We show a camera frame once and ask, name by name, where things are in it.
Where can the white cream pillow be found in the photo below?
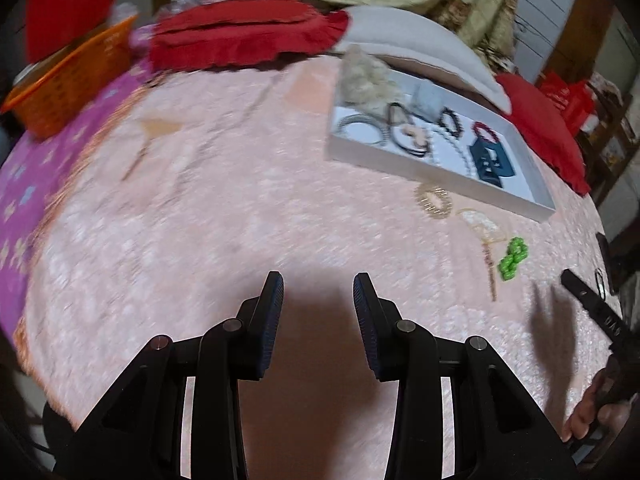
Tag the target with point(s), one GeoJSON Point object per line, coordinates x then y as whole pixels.
{"type": "Point", "coordinates": [409, 41]}

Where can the pink quilted bedspread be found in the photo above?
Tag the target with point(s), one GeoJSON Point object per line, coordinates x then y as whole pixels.
{"type": "Point", "coordinates": [211, 181]}

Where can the person's hand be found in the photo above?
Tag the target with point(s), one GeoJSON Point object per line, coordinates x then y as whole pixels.
{"type": "Point", "coordinates": [612, 416]}

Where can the dark blue hair claw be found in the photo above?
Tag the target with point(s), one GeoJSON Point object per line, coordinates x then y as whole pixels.
{"type": "Point", "coordinates": [491, 162]}

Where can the black oval ring clip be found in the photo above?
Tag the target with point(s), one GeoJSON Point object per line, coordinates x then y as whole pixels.
{"type": "Point", "coordinates": [600, 283]}

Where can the red shopping bag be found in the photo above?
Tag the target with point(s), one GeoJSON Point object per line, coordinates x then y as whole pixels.
{"type": "Point", "coordinates": [573, 101]}

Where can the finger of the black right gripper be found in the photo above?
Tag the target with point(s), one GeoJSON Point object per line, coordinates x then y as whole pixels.
{"type": "Point", "coordinates": [377, 319]}

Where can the light blue fuzzy scrunchie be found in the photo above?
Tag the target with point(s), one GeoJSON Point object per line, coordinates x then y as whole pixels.
{"type": "Point", "coordinates": [426, 101]}

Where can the purple floral sheet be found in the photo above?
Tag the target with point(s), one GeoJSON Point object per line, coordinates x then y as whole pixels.
{"type": "Point", "coordinates": [33, 173]}

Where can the orange plastic basket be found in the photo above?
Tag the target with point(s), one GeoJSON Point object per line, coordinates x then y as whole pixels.
{"type": "Point", "coordinates": [55, 92]}

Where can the red ruffled pillow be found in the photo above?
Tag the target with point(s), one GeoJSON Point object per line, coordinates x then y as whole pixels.
{"type": "Point", "coordinates": [243, 33]}
{"type": "Point", "coordinates": [544, 131]}

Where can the white shallow cardboard tray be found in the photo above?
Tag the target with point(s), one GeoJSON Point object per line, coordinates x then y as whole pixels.
{"type": "Point", "coordinates": [422, 151]}

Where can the red ruffled pillow right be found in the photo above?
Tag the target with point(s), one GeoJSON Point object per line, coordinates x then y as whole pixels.
{"type": "Point", "coordinates": [544, 131]}

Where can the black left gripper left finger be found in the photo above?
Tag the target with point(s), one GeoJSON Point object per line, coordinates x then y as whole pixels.
{"type": "Point", "coordinates": [260, 318]}

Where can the red ruffled pillow left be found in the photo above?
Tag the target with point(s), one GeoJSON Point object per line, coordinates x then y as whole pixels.
{"type": "Point", "coordinates": [243, 33]}

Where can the red box in basket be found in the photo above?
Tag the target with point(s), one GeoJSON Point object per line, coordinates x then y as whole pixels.
{"type": "Point", "coordinates": [51, 25]}

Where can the cream dotted scrunchie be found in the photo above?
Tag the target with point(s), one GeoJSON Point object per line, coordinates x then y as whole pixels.
{"type": "Point", "coordinates": [366, 83]}

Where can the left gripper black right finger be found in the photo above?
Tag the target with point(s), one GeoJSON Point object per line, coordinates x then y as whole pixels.
{"type": "Point", "coordinates": [598, 310]}

